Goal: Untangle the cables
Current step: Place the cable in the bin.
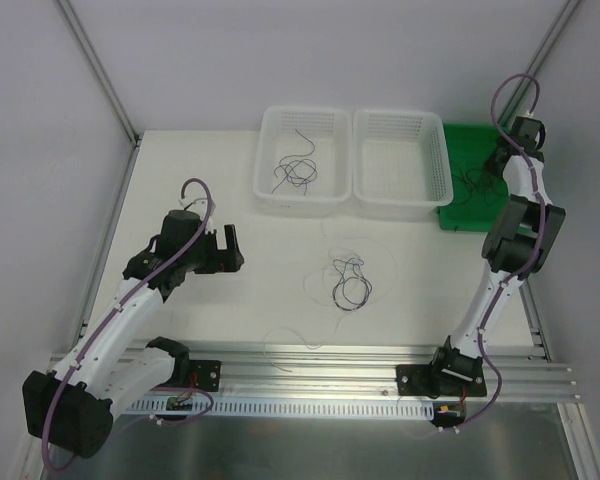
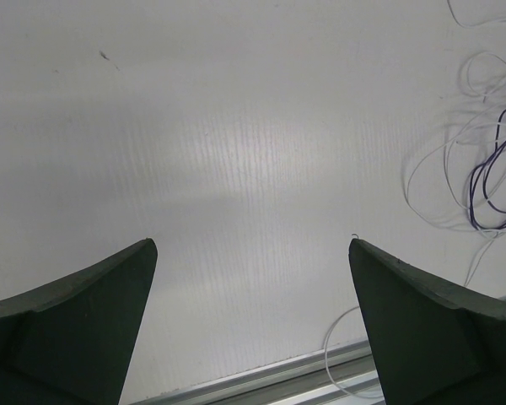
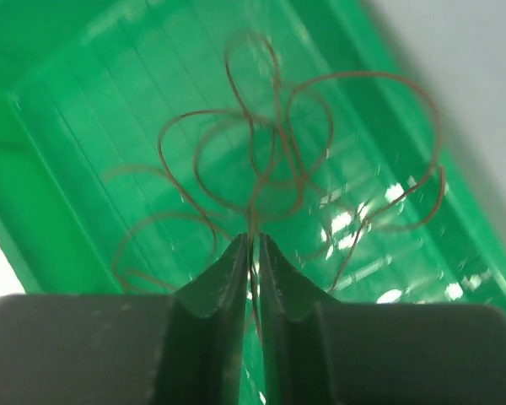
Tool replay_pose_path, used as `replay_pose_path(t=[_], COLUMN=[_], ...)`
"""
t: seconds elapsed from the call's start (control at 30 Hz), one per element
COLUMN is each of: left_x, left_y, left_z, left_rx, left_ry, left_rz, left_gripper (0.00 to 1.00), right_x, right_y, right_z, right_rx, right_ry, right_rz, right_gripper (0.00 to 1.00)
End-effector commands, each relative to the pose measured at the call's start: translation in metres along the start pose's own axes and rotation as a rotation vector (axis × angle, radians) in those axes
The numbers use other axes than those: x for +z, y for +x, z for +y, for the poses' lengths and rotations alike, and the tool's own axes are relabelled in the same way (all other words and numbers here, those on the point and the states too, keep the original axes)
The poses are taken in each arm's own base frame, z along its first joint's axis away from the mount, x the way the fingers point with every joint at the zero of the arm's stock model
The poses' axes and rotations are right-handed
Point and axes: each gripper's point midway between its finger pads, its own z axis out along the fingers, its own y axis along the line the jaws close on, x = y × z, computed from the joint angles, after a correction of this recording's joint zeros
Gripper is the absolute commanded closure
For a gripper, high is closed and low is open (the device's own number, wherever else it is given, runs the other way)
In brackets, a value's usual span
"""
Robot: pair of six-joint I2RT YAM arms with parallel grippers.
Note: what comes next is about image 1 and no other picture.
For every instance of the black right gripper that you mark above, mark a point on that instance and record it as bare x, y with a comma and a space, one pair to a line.
498, 160

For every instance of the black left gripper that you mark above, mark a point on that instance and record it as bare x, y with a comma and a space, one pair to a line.
220, 255

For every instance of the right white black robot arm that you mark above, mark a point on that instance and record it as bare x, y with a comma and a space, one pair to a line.
516, 247

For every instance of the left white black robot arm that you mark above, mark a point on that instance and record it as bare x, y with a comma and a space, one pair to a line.
75, 404

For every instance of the green plastic tray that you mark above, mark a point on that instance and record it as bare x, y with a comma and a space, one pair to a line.
478, 196

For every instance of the left white perforated basket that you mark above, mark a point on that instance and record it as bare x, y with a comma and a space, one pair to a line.
303, 164

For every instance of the white perforated basket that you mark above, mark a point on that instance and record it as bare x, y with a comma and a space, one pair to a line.
303, 164
401, 166

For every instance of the right white perforated basket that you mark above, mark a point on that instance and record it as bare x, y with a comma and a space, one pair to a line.
401, 166

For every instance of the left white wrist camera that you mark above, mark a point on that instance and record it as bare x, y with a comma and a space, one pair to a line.
199, 206

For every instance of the aluminium frame post right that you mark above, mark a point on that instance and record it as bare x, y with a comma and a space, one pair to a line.
548, 45

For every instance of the aluminium frame post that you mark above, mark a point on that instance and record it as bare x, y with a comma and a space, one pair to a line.
548, 45
86, 48

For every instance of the aluminium table edge rail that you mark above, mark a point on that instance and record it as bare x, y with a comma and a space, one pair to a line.
270, 370

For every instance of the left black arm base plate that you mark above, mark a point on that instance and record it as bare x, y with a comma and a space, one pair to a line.
204, 375

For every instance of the white slotted cable duct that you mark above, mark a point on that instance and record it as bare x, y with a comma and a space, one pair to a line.
286, 408

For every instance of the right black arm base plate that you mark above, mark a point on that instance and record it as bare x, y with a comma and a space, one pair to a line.
421, 380

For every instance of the aluminium frame post left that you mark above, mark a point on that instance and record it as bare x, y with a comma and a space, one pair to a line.
86, 48

